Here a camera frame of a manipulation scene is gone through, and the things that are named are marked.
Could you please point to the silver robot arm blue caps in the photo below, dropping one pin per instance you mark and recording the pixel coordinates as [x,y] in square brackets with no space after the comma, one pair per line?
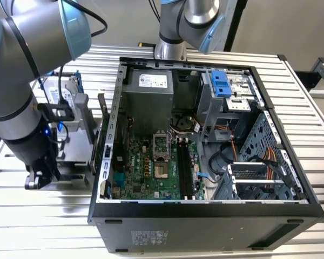
[29,40]

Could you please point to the white clip RAM slot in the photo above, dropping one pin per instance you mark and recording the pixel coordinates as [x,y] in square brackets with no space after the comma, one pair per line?
[182,170]
[189,170]

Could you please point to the grey parts rack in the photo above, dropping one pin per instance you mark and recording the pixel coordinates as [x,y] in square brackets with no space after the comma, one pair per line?
[83,113]

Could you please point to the hard disk in blue carrier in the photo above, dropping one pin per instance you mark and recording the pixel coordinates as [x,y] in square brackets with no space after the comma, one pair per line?
[70,91]

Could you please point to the green graphics card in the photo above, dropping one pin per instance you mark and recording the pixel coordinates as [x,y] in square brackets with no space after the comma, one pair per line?
[105,121]

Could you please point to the blue expansion slot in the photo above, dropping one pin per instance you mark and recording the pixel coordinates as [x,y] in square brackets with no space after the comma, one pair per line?
[119,180]

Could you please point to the green motherboard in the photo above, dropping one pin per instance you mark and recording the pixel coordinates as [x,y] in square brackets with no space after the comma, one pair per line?
[151,189]

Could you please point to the grey power supply unit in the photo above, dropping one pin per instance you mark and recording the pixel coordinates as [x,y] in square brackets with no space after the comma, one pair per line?
[148,108]

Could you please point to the CPU socket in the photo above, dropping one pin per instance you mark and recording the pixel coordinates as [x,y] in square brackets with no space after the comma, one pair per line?
[161,171]

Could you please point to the yellow tipped black connector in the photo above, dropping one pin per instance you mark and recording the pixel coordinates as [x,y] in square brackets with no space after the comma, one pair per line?
[141,44]

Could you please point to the black open PC case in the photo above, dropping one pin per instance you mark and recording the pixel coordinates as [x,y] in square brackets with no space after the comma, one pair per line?
[205,232]

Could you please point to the blue drive latch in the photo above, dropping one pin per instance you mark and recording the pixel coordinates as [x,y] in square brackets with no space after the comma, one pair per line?
[220,83]

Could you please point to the grey metal disk bay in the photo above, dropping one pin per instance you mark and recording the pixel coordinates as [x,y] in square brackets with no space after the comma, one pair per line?
[259,182]

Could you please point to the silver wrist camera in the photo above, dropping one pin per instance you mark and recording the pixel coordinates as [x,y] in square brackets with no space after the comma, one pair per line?
[67,143]

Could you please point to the black camera bracket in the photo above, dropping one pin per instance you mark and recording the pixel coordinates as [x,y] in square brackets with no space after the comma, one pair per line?
[47,108]

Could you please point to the black metal post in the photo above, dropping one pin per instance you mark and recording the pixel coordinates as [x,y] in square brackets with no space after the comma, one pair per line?
[233,29]

